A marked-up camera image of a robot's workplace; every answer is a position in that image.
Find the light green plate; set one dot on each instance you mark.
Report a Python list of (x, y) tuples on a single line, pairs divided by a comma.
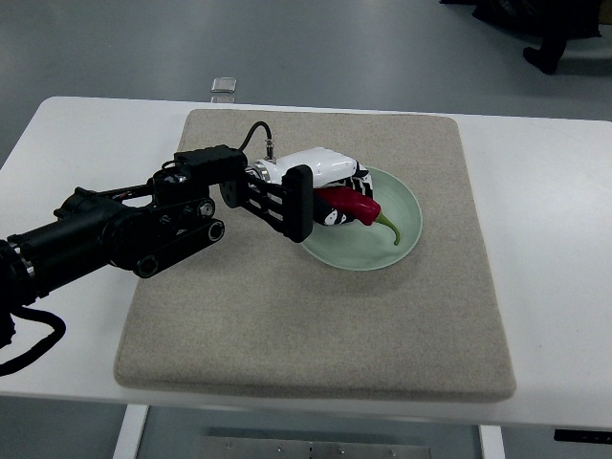
[(356, 247)]

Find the person's black shoe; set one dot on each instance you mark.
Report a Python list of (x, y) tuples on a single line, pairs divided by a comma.
[(547, 56)]

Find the red chili pepper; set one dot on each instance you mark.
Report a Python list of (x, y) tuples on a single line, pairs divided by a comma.
[(352, 203)]

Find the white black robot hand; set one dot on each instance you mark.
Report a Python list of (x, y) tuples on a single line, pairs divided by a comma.
[(329, 169)]

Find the white table leg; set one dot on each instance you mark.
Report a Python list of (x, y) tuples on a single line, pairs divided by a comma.
[(131, 430)]

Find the black table control panel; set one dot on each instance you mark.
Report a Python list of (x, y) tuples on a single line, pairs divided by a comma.
[(595, 437)]

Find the beige felt mat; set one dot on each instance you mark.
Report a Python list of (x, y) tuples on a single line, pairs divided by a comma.
[(257, 315)]

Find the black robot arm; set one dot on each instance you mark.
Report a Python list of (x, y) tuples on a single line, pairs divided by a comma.
[(148, 228)]

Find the small clear plastic box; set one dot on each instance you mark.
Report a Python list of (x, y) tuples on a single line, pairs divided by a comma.
[(223, 85)]

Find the grey metal base plate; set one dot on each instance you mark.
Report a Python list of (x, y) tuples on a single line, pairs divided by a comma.
[(236, 447)]

